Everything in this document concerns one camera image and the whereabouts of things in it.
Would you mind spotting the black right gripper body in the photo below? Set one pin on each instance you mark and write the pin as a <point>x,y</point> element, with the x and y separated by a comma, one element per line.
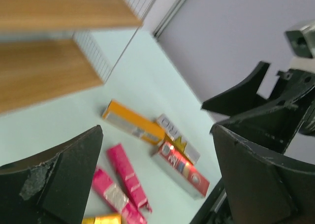
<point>274,124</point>

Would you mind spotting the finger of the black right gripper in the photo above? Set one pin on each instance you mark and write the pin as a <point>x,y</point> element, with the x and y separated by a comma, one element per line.
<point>240,98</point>

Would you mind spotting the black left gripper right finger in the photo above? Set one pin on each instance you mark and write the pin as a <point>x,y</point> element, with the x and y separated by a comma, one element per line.
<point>263,186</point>

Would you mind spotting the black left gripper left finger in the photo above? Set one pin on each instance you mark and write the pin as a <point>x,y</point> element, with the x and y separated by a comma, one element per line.
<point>51,187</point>

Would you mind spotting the red toothpaste box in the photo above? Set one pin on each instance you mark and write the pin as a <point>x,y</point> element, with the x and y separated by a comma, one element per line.
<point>180,170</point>

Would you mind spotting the acrylic three-tier wooden shelf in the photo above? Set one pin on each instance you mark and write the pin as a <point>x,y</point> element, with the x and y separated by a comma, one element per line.
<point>47,49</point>

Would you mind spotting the pink toothpaste box middle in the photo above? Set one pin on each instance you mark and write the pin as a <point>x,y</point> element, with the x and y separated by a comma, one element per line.
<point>110,192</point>

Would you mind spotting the pink toothpaste box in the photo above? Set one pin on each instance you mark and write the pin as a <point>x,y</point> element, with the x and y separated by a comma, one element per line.
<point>110,192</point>
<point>123,167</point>

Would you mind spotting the orange toothpaste box left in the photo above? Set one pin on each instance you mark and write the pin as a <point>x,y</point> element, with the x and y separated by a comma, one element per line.
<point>114,218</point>

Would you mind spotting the orange toothpaste box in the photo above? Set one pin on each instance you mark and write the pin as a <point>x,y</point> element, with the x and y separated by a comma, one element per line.
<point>114,218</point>
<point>127,120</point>

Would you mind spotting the silver gold R.O toothpaste box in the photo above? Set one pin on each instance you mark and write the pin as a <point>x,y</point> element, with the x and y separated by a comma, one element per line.
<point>179,141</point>

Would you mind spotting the pink toothpaste box right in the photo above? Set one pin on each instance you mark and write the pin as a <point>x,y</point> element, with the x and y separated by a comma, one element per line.
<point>123,167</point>

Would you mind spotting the orange toothpaste box right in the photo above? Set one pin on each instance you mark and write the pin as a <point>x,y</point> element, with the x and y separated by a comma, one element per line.
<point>127,120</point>

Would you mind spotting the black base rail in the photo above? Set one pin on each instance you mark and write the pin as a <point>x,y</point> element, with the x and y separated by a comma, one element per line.
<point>215,209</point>

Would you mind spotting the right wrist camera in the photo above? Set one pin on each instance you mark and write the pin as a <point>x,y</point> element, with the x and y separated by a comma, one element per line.
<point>301,38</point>

